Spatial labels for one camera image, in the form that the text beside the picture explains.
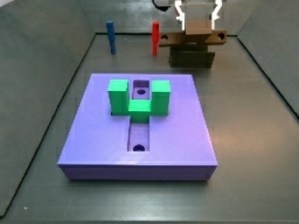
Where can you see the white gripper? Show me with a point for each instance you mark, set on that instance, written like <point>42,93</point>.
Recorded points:
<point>191,9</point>

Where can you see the brown wooden cross block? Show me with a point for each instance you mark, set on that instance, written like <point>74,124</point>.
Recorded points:
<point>196,34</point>

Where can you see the dark grey fixture block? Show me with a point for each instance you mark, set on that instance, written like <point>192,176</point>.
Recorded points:
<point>191,56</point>

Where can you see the red hexagonal peg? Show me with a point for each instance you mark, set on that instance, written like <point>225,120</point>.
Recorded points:
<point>155,37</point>

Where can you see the blue hexagonal peg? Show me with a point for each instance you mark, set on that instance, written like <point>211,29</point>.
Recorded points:
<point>110,36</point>

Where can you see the green U-shaped block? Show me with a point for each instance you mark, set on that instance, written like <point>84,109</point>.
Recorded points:
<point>139,108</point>

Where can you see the purple base plate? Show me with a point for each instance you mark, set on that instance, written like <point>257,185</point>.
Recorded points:
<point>167,149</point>

